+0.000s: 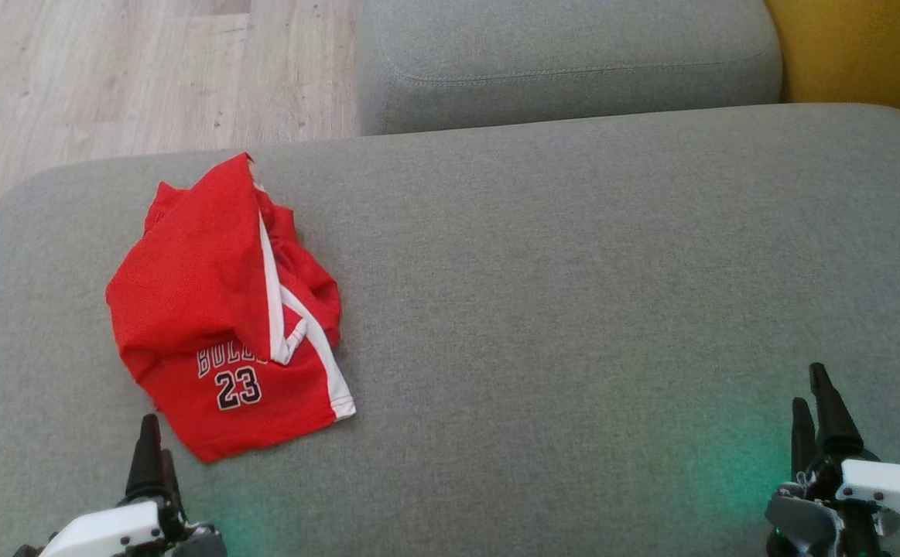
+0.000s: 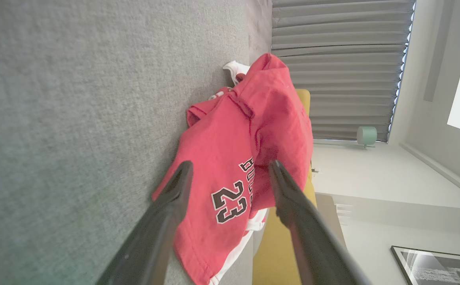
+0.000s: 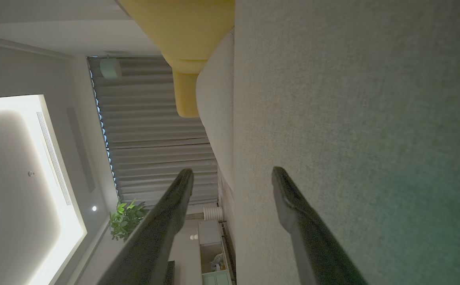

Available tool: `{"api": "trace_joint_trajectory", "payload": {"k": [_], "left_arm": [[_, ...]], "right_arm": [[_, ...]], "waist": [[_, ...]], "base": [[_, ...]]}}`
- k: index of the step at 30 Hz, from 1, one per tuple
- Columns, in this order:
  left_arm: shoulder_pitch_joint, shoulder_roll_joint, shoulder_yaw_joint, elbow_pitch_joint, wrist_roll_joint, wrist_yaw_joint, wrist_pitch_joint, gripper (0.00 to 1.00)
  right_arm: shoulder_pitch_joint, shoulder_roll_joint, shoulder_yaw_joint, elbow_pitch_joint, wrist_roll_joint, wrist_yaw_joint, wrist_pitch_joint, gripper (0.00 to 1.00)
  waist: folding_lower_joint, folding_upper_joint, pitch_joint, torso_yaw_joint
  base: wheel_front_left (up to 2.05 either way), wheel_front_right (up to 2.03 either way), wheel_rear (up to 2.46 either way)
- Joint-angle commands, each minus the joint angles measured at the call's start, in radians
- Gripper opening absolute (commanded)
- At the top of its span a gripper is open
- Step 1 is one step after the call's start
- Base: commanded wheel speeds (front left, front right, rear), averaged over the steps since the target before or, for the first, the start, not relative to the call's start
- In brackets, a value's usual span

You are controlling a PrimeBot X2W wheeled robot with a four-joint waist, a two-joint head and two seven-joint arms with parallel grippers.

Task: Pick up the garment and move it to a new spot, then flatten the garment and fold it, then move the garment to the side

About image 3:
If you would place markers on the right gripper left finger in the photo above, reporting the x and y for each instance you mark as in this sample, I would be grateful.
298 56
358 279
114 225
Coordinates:
154 245

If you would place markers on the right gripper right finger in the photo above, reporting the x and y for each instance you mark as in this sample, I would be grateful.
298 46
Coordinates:
317 253

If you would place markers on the green potted plant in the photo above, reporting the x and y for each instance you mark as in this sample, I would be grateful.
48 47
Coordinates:
125 221

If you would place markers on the wooden cabinet with mint drawers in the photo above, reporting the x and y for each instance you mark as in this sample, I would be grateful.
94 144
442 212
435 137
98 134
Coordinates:
210 233

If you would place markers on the grey plush toy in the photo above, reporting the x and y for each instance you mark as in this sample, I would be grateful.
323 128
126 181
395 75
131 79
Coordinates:
217 262

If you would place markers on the white ribbed cylinder vase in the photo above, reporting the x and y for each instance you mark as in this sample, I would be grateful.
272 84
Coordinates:
212 213

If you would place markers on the grey pleated curtain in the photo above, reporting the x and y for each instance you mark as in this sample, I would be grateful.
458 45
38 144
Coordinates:
146 130

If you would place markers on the long grey sofa seat cushion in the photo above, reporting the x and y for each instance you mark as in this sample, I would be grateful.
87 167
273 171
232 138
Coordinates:
218 99

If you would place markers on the grey fabric sofa ottoman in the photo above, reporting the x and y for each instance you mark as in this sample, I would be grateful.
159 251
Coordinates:
372 99

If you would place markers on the mint green floor lamp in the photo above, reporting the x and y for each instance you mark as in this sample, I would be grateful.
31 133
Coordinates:
110 69

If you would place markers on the large yellow sofa back cushion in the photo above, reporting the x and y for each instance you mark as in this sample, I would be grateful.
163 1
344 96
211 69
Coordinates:
182 27

